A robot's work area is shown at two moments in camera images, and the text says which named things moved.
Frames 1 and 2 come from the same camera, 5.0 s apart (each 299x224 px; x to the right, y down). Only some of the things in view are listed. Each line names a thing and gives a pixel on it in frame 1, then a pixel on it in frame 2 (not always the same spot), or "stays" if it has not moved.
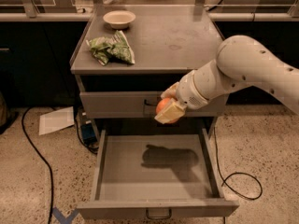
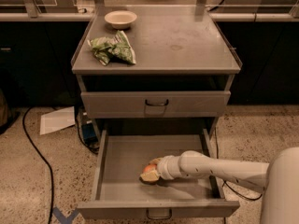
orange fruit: [161, 105] → [149, 167]
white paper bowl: [119, 19] stays
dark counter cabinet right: [280, 37] stays
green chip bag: [111, 49] stays
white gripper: [189, 92] → [166, 169]
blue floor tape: [62, 218] stays
